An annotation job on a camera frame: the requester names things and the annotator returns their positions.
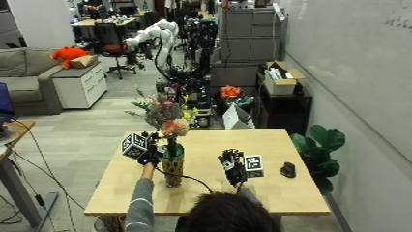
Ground person's right hand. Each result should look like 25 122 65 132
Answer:
215 148 247 187

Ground person's left hand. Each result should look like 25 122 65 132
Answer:
135 130 167 168

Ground peach pink flower stem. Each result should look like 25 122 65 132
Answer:
159 118 191 153

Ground white marker cube left glove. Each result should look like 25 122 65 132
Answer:
121 131 149 160

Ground white marker cube glove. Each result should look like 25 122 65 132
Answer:
243 154 265 179
121 131 149 160

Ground white marker cube right glove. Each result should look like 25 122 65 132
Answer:
243 154 265 179

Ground brown woven vase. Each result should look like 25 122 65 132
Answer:
161 143 186 189

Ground mixed flower bouquet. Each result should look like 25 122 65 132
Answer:
123 87 201 131

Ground white folded board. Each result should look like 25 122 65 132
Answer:
221 102 255 131

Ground black computer mouse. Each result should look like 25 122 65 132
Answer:
279 161 297 179

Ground black side cabinet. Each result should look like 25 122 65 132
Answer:
251 72 314 135

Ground orange cloth bundle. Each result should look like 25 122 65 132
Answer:
218 84 243 100

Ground green leafy potted plant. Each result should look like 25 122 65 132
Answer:
287 124 347 196

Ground black equipment cart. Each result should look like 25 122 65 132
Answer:
154 17 219 129

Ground white drawer cabinet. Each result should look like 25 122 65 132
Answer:
50 61 109 110

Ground open cardboard box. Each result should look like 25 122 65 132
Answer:
261 61 306 96

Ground brown paper bag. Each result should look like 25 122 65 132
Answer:
69 54 98 70

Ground black office chair red seat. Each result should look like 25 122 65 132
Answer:
93 21 138 80

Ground wooden desk grey leg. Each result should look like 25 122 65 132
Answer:
0 119 58 228

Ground orange plush toy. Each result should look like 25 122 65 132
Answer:
50 46 90 70

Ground grey sofa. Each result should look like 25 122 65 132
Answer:
0 47 65 116

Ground blue laptop screen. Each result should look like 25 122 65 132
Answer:
0 82 17 121

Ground grey filing cabinets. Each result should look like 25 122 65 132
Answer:
209 7 286 88

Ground wooden office desk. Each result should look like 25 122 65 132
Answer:
69 14 139 43

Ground black glove cable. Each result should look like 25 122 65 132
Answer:
153 165 214 195

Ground black floor cable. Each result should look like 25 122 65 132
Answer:
7 119 87 232

